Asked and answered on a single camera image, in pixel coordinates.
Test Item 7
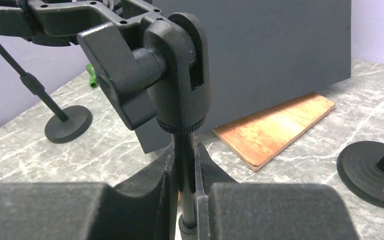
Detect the black tripod shock mount stand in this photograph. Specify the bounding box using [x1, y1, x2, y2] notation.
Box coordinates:
[0, 0, 211, 240]

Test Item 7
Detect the black stand with black microphone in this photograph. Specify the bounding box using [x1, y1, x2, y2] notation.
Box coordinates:
[0, 44, 93, 144]

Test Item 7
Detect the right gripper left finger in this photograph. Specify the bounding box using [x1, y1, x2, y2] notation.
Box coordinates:
[0, 145, 178, 240]

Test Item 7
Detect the blue network switch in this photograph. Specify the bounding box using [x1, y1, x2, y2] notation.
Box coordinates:
[133, 0, 353, 155]

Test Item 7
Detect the black round base mic stand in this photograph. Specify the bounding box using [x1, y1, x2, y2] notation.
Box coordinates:
[336, 141, 384, 208]

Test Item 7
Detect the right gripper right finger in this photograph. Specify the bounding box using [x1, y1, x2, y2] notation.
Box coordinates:
[195, 143, 359, 240]

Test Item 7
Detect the wooden board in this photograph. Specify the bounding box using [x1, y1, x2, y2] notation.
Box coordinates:
[213, 93, 336, 172]

